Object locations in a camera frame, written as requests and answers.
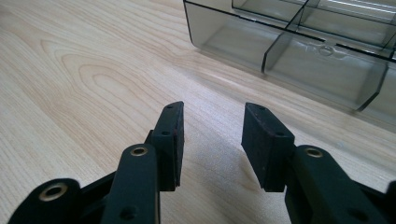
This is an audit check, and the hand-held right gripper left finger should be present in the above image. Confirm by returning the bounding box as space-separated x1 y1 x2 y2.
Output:
101 101 185 224

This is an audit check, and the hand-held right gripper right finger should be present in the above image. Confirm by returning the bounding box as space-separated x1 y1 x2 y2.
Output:
241 102 389 224

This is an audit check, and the clear smoky plastic organizer box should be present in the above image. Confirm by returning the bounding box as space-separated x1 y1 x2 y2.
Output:
182 0 396 133

